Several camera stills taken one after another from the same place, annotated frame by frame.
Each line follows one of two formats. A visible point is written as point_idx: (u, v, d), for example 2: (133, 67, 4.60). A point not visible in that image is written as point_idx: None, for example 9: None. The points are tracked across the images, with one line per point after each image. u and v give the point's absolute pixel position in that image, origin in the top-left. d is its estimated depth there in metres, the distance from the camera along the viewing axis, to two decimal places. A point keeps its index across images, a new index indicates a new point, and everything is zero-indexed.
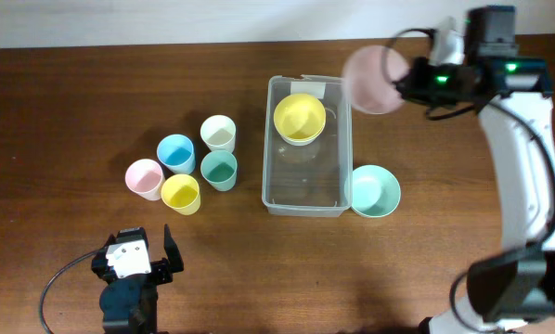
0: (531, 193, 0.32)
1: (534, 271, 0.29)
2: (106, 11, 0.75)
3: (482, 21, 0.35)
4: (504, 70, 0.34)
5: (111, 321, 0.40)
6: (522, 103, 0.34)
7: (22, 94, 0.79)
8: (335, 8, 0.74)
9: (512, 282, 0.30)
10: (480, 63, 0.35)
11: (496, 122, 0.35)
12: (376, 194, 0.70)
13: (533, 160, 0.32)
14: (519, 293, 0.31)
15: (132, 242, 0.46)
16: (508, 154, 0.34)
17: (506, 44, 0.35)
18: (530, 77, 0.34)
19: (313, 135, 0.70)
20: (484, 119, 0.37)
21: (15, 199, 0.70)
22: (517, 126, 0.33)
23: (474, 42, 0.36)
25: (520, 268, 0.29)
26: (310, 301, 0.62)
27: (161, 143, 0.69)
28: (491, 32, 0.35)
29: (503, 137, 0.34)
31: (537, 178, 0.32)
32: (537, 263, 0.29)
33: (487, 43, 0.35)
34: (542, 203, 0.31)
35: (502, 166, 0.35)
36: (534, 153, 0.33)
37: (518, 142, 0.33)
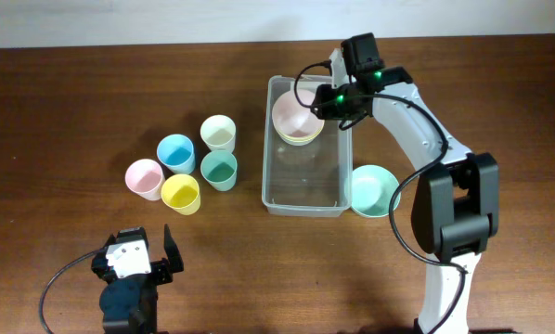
0: (420, 135, 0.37)
1: (443, 181, 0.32)
2: (105, 11, 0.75)
3: (350, 49, 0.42)
4: (373, 78, 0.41)
5: (111, 321, 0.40)
6: (396, 90, 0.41)
7: (22, 94, 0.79)
8: (335, 8, 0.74)
9: (432, 199, 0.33)
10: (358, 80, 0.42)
11: (385, 107, 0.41)
12: (376, 194, 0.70)
13: (415, 116, 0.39)
14: (444, 209, 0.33)
15: (132, 242, 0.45)
16: (399, 122, 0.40)
17: (375, 61, 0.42)
18: (393, 80, 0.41)
19: (312, 135, 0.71)
20: (376, 111, 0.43)
21: (16, 199, 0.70)
22: (397, 102, 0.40)
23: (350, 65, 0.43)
25: (432, 184, 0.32)
26: (310, 302, 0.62)
27: (161, 143, 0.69)
28: (360, 55, 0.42)
29: (392, 113, 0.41)
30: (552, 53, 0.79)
31: (423, 123, 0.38)
32: (443, 173, 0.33)
33: (359, 64, 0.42)
34: (431, 139, 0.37)
35: (401, 133, 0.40)
36: (414, 112, 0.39)
37: (401, 109, 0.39)
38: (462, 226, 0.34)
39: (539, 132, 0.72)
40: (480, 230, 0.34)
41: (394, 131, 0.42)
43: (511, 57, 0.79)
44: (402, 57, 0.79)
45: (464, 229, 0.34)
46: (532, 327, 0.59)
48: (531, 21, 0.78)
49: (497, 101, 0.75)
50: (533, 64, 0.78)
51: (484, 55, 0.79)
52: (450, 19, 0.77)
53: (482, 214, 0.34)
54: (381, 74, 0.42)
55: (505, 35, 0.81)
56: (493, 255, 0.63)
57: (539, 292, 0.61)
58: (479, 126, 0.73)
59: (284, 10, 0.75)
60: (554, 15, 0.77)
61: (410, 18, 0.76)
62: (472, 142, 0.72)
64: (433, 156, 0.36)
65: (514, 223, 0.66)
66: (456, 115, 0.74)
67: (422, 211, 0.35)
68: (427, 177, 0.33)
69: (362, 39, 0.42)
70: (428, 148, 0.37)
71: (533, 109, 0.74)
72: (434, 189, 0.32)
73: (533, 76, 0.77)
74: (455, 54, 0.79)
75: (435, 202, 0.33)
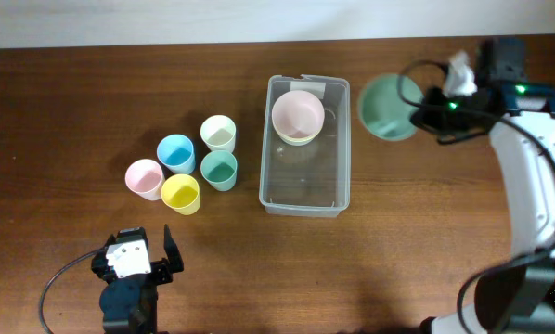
0: (540, 202, 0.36)
1: (539, 277, 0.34)
2: (105, 12, 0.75)
3: (491, 51, 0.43)
4: (515, 91, 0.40)
5: (111, 321, 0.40)
6: (535, 121, 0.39)
7: (22, 94, 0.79)
8: (335, 9, 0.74)
9: (522, 291, 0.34)
10: (495, 84, 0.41)
11: (513, 147, 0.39)
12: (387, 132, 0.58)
13: (544, 174, 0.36)
14: (527, 305, 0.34)
15: (132, 242, 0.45)
16: (520, 169, 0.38)
17: (514, 70, 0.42)
18: (537, 100, 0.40)
19: (311, 136, 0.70)
20: (494, 136, 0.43)
21: (17, 199, 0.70)
22: (527, 142, 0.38)
23: (486, 67, 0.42)
25: (528, 273, 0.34)
26: (310, 301, 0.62)
27: (161, 143, 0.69)
28: (499, 63, 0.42)
29: (515, 153, 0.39)
30: (551, 54, 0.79)
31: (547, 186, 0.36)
32: (543, 271, 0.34)
33: (496, 69, 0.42)
34: (551, 213, 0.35)
35: (513, 181, 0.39)
36: (543, 166, 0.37)
37: (529, 156, 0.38)
38: (535, 324, 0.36)
39: None
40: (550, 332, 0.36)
41: (507, 172, 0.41)
43: None
44: (401, 58, 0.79)
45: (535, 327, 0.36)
46: None
48: (531, 22, 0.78)
49: None
50: (534, 65, 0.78)
51: None
52: (450, 19, 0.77)
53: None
54: (523, 88, 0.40)
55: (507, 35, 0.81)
56: (492, 255, 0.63)
57: None
58: None
59: (283, 11, 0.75)
60: (554, 16, 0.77)
61: (411, 18, 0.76)
62: None
64: (544, 235, 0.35)
65: None
66: None
67: (499, 289, 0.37)
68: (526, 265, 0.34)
69: (507, 43, 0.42)
70: (541, 221, 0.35)
71: None
72: (527, 280, 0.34)
73: (534, 77, 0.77)
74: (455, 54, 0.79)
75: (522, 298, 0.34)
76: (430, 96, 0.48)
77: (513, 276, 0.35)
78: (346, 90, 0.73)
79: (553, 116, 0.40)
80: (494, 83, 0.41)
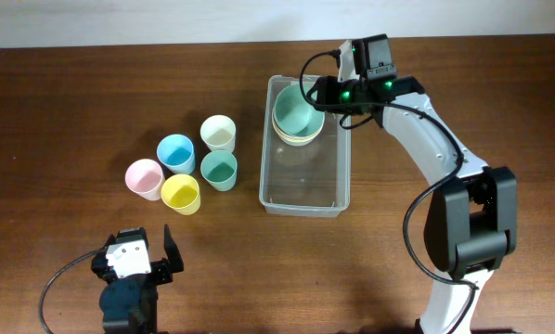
0: (434, 147, 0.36)
1: (457, 197, 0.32)
2: (106, 12, 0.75)
3: (362, 51, 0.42)
4: (384, 88, 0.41)
5: (111, 321, 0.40)
6: (408, 98, 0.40)
7: (22, 94, 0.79)
8: (335, 8, 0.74)
9: (448, 213, 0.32)
10: (368, 87, 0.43)
11: (398, 117, 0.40)
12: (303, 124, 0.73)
13: (432, 129, 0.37)
14: (458, 225, 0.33)
15: (132, 241, 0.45)
16: (410, 134, 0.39)
17: (386, 65, 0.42)
18: (404, 88, 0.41)
19: (311, 136, 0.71)
20: (387, 127, 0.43)
21: (17, 199, 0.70)
22: (409, 113, 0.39)
23: (362, 70, 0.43)
25: (445, 199, 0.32)
26: (310, 301, 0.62)
27: (161, 143, 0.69)
28: (372, 58, 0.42)
29: (404, 125, 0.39)
30: (551, 53, 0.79)
31: (434, 134, 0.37)
32: (457, 187, 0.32)
33: (371, 69, 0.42)
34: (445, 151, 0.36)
35: (411, 140, 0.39)
36: (427, 125, 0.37)
37: (413, 121, 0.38)
38: (480, 243, 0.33)
39: (539, 132, 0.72)
40: (498, 248, 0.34)
41: (406, 144, 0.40)
43: (511, 57, 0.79)
44: (401, 57, 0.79)
45: (482, 246, 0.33)
46: (532, 327, 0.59)
48: (530, 22, 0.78)
49: (497, 102, 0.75)
50: (534, 63, 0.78)
51: (484, 55, 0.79)
52: (450, 18, 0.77)
53: (499, 230, 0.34)
54: (392, 83, 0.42)
55: (507, 34, 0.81)
56: None
57: (541, 293, 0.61)
58: (479, 126, 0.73)
59: (283, 11, 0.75)
60: (552, 16, 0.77)
61: (410, 18, 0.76)
62: (471, 141, 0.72)
64: (449, 169, 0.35)
65: None
66: (457, 115, 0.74)
67: (435, 222, 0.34)
68: (442, 192, 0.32)
69: (375, 41, 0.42)
70: (442, 160, 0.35)
71: (534, 109, 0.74)
72: (448, 204, 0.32)
73: (534, 76, 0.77)
74: (455, 54, 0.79)
75: (450, 218, 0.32)
76: (329, 87, 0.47)
77: (437, 206, 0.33)
78: None
79: (419, 91, 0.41)
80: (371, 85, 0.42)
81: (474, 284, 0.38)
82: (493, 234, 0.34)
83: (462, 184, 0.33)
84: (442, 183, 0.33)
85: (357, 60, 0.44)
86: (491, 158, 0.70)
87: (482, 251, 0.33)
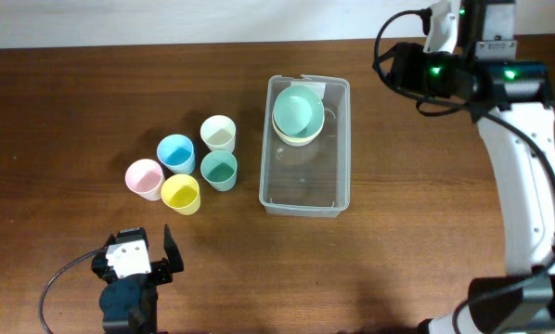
0: (535, 215, 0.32)
1: (536, 295, 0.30)
2: (105, 12, 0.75)
3: (478, 17, 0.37)
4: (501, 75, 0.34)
5: (111, 321, 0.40)
6: (525, 118, 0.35)
7: (22, 95, 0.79)
8: (335, 8, 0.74)
9: (518, 307, 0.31)
10: (480, 66, 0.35)
11: (503, 144, 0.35)
12: (303, 125, 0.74)
13: (538, 183, 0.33)
14: (522, 315, 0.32)
15: (133, 241, 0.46)
16: (510, 168, 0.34)
17: (504, 43, 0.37)
18: (529, 83, 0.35)
19: (312, 135, 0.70)
20: (483, 130, 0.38)
21: (17, 199, 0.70)
22: (520, 141, 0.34)
23: (475, 39, 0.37)
25: (524, 295, 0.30)
26: (310, 302, 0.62)
27: (161, 144, 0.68)
28: (488, 31, 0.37)
29: (506, 152, 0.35)
30: (551, 52, 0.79)
31: (541, 197, 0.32)
32: (542, 289, 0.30)
33: (484, 42, 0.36)
34: (547, 226, 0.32)
35: (507, 186, 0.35)
36: (537, 171, 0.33)
37: (522, 159, 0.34)
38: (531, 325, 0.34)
39: None
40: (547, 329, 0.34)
41: (496, 171, 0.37)
43: None
44: None
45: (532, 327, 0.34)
46: None
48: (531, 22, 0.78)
49: None
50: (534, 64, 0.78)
51: None
52: None
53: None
54: (513, 72, 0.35)
55: None
56: None
57: None
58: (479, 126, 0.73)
59: (283, 11, 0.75)
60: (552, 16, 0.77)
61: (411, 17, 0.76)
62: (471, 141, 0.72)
64: (544, 250, 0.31)
65: None
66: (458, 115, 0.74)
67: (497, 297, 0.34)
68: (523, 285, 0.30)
69: (496, 6, 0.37)
70: (536, 236, 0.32)
71: None
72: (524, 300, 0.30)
73: None
74: None
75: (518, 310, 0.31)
76: (413, 58, 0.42)
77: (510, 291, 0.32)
78: (345, 91, 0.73)
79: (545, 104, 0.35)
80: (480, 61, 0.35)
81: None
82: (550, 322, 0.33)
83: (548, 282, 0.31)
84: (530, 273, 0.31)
85: (467, 26, 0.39)
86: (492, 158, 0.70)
87: (527, 328, 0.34)
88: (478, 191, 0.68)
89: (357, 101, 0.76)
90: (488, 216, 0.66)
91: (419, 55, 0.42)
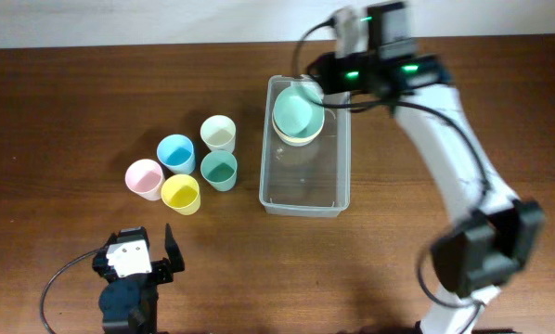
0: (458, 168, 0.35)
1: (480, 237, 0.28)
2: (106, 12, 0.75)
3: (376, 22, 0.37)
4: (404, 72, 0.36)
5: (111, 322, 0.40)
6: (431, 96, 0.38)
7: (23, 94, 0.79)
8: (335, 8, 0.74)
9: (468, 253, 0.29)
10: (387, 69, 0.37)
11: (419, 123, 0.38)
12: (302, 125, 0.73)
13: (454, 142, 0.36)
14: (476, 263, 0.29)
15: (132, 241, 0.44)
16: (431, 140, 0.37)
17: (405, 41, 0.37)
18: (429, 74, 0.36)
19: (312, 135, 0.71)
20: (402, 120, 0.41)
21: (17, 199, 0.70)
22: (430, 117, 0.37)
23: (377, 45, 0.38)
25: (469, 238, 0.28)
26: (309, 302, 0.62)
27: (161, 144, 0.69)
28: (389, 33, 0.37)
29: (424, 128, 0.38)
30: (551, 52, 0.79)
31: (458, 152, 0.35)
32: (481, 227, 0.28)
33: (387, 44, 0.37)
34: (471, 174, 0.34)
35: (432, 157, 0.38)
36: (450, 134, 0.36)
37: (435, 129, 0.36)
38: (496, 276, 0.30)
39: (539, 132, 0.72)
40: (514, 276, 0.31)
41: (421, 146, 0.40)
43: (511, 56, 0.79)
44: None
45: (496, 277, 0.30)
46: (532, 328, 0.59)
48: (530, 21, 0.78)
49: (497, 102, 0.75)
50: (534, 63, 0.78)
51: (484, 55, 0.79)
52: (450, 18, 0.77)
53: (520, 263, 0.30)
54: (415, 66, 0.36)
55: (508, 34, 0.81)
56: None
57: (540, 294, 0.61)
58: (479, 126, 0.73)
59: (283, 11, 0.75)
60: (552, 16, 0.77)
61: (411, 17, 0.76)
62: None
64: (474, 198, 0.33)
65: None
66: None
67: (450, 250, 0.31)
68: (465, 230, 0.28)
69: (392, 11, 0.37)
70: (465, 188, 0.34)
71: (534, 108, 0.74)
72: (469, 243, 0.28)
73: (534, 76, 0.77)
74: (455, 53, 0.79)
75: (470, 257, 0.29)
76: (332, 68, 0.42)
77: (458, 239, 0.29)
78: None
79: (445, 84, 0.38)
80: (384, 62, 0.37)
81: (479, 300, 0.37)
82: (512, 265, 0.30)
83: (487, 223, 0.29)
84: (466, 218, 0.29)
85: (370, 32, 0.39)
86: (492, 158, 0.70)
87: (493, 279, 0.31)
88: None
89: None
90: None
91: (334, 63, 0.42)
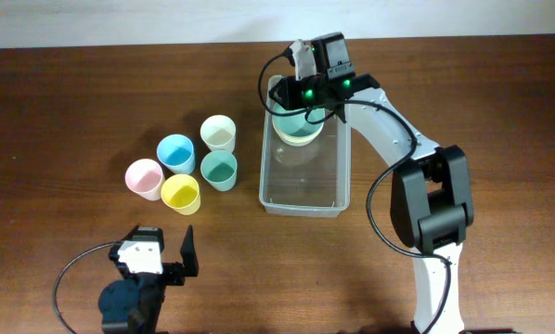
0: (391, 134, 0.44)
1: (413, 177, 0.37)
2: (106, 11, 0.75)
3: (321, 51, 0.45)
4: (343, 86, 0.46)
5: (109, 322, 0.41)
6: (365, 94, 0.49)
7: (22, 94, 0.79)
8: (335, 8, 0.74)
9: (407, 192, 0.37)
10: (331, 87, 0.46)
11: (360, 113, 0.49)
12: (298, 126, 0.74)
13: (384, 118, 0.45)
14: (419, 202, 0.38)
15: (146, 242, 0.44)
16: (370, 123, 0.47)
17: (345, 64, 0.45)
18: (361, 84, 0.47)
19: (312, 135, 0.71)
20: (354, 117, 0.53)
21: (17, 199, 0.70)
22: (367, 107, 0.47)
23: (323, 70, 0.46)
25: (404, 179, 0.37)
26: (310, 301, 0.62)
27: (161, 144, 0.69)
28: (331, 57, 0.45)
29: (366, 117, 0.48)
30: (549, 52, 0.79)
31: (389, 122, 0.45)
32: (412, 171, 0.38)
33: (330, 68, 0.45)
34: (399, 135, 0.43)
35: (375, 134, 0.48)
36: (381, 114, 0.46)
37: (371, 112, 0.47)
38: (439, 217, 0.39)
39: (537, 132, 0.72)
40: (457, 218, 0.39)
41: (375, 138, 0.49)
43: (510, 57, 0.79)
44: (401, 57, 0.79)
45: (442, 219, 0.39)
46: (532, 328, 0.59)
48: (529, 21, 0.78)
49: (496, 102, 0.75)
50: (533, 63, 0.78)
51: (483, 55, 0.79)
52: (449, 18, 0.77)
53: (457, 204, 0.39)
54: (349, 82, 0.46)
55: (507, 35, 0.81)
56: (492, 255, 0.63)
57: (541, 293, 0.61)
58: (479, 126, 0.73)
59: (283, 10, 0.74)
60: (550, 16, 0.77)
61: (411, 16, 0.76)
62: (471, 141, 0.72)
64: (406, 151, 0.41)
65: (516, 224, 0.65)
66: (458, 115, 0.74)
67: (399, 203, 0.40)
68: (400, 173, 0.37)
69: (332, 41, 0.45)
70: (398, 145, 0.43)
71: (533, 109, 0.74)
72: (406, 185, 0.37)
73: (533, 76, 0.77)
74: (455, 53, 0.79)
75: (410, 198, 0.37)
76: (292, 87, 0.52)
77: (398, 187, 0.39)
78: None
79: (375, 86, 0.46)
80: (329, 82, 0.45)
81: (447, 259, 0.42)
82: (450, 207, 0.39)
83: (419, 168, 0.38)
84: (400, 167, 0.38)
85: (318, 59, 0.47)
86: (492, 157, 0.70)
87: (441, 222, 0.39)
88: (479, 190, 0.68)
89: None
90: (489, 216, 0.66)
91: (294, 84, 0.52)
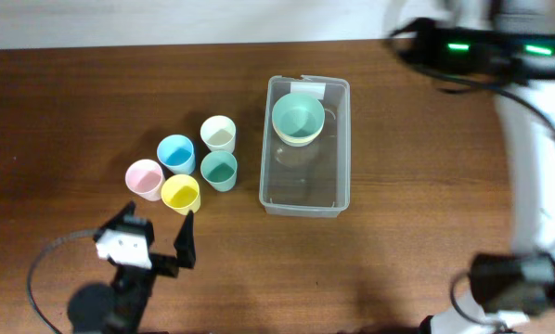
0: (540, 198, 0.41)
1: (536, 276, 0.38)
2: (105, 12, 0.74)
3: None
4: (524, 50, 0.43)
5: None
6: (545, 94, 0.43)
7: (22, 95, 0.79)
8: (335, 9, 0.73)
9: (520, 286, 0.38)
10: (508, 47, 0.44)
11: (516, 114, 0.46)
12: (298, 126, 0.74)
13: None
14: (517, 294, 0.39)
15: (130, 236, 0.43)
16: (522, 153, 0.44)
17: (532, 12, 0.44)
18: (550, 52, 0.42)
19: (313, 134, 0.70)
20: (507, 107, 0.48)
21: (17, 199, 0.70)
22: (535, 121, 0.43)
23: (500, 18, 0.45)
25: (527, 274, 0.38)
26: (310, 302, 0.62)
27: (161, 144, 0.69)
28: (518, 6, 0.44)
29: (524, 129, 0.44)
30: None
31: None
32: (541, 271, 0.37)
33: (513, 19, 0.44)
34: (553, 212, 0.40)
35: (522, 175, 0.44)
36: (550, 155, 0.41)
37: (539, 141, 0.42)
38: (527, 309, 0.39)
39: None
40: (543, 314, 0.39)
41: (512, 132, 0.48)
43: None
44: None
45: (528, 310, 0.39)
46: (529, 327, 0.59)
48: None
49: None
50: None
51: None
52: None
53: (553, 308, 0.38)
54: (533, 44, 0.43)
55: None
56: None
57: None
58: (479, 127, 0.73)
59: (283, 10, 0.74)
60: None
61: None
62: (471, 141, 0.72)
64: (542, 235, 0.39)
65: None
66: (458, 115, 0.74)
67: (499, 278, 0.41)
68: (526, 268, 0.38)
69: None
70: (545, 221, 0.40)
71: None
72: (525, 280, 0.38)
73: None
74: None
75: (517, 288, 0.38)
76: (434, 36, 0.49)
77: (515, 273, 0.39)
78: (346, 92, 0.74)
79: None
80: (506, 33, 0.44)
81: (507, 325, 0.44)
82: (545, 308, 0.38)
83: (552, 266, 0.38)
84: (532, 261, 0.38)
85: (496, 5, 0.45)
86: (492, 158, 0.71)
87: (525, 310, 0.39)
88: (477, 191, 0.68)
89: (357, 101, 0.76)
90: (488, 216, 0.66)
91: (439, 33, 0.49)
